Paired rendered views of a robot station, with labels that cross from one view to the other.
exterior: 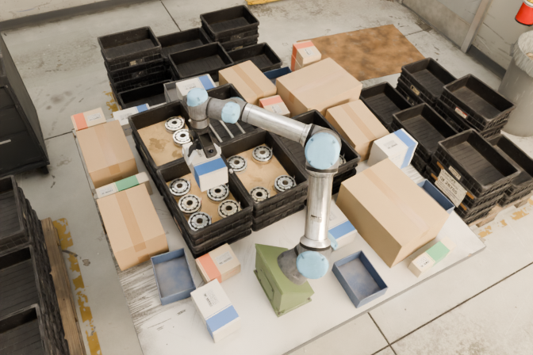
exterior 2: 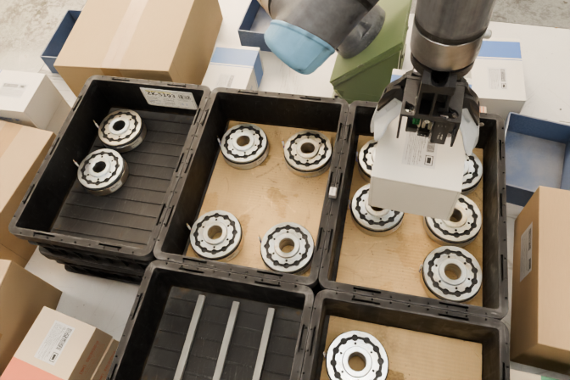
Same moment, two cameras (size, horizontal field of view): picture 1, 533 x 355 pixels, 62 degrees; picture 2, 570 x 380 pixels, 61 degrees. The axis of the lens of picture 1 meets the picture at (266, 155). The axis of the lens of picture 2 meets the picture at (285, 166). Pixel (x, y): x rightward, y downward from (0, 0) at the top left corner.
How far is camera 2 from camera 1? 185 cm
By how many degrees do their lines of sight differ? 64
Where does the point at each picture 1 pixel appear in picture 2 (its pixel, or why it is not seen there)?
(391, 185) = (113, 26)
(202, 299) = (511, 83)
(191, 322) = (529, 101)
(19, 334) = not seen: outside the picture
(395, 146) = (13, 81)
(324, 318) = not seen: hidden behind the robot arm
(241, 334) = not seen: hidden behind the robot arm
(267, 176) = (252, 189)
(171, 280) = (533, 170)
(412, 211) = not seen: outside the picture
